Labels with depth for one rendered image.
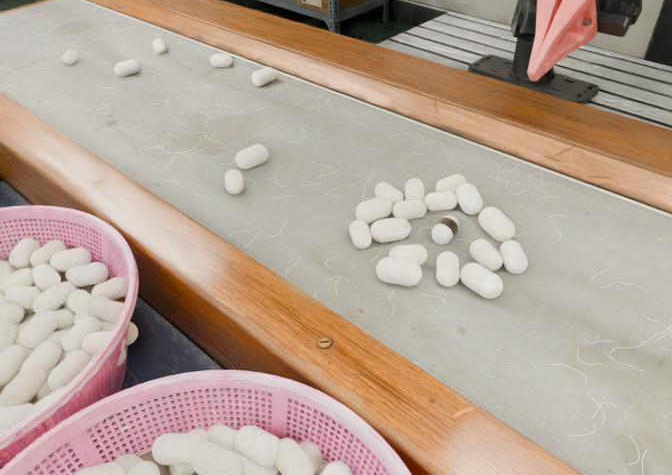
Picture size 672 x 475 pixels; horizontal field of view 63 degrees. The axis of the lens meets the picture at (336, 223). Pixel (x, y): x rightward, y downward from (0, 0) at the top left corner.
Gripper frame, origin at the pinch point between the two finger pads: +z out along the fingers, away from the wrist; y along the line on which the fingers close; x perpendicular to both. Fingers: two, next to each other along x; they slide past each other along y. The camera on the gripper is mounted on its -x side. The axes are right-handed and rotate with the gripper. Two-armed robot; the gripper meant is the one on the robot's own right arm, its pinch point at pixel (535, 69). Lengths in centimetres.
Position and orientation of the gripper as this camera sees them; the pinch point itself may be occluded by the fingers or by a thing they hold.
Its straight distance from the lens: 54.7
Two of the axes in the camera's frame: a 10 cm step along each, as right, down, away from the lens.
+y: 7.5, 4.0, -5.3
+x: 4.6, 2.6, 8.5
